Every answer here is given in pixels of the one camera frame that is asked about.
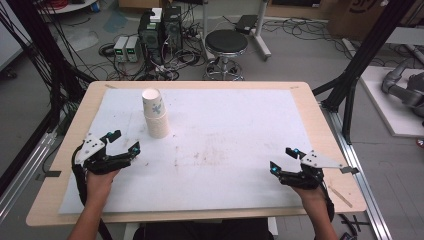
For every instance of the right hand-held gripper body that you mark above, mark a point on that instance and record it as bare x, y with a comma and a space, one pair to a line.
308, 176

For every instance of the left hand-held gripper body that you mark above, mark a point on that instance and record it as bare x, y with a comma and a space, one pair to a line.
96, 161

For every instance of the stack of white cups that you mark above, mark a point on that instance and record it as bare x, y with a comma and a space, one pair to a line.
158, 128

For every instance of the blue print paper cup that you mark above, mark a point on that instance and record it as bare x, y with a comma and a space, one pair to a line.
152, 101

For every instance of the person's right hand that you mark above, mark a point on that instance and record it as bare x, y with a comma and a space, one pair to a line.
308, 196

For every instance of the person's left hand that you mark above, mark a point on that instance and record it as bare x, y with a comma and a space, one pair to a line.
100, 185

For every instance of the thin wooden stick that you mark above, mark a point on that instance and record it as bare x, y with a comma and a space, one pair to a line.
340, 196

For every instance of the black tape piece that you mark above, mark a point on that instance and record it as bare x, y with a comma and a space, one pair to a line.
50, 174
350, 170

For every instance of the white table mat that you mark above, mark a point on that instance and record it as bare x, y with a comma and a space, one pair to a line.
213, 133

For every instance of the grey bench power supply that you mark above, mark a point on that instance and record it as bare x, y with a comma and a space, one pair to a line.
133, 49
120, 48

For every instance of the person's dark clothing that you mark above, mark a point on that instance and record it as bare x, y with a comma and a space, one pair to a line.
203, 231

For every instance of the white floor board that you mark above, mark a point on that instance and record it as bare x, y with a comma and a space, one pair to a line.
386, 110

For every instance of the large black computer tower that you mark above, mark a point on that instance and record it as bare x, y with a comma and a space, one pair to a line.
150, 36

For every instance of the slim black computer tower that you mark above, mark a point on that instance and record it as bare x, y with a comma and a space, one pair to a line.
172, 28

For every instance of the small white box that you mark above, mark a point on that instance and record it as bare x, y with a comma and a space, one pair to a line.
156, 15

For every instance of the black round stool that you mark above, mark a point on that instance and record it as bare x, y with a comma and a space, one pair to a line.
226, 41

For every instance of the flat black device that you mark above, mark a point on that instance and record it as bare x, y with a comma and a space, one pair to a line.
246, 23

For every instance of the brown cardboard box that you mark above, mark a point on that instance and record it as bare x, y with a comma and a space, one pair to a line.
360, 16

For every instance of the aluminium floor rail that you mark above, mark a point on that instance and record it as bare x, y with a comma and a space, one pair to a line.
23, 173
360, 173

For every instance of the white desk frame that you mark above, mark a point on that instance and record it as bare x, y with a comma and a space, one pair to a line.
261, 36

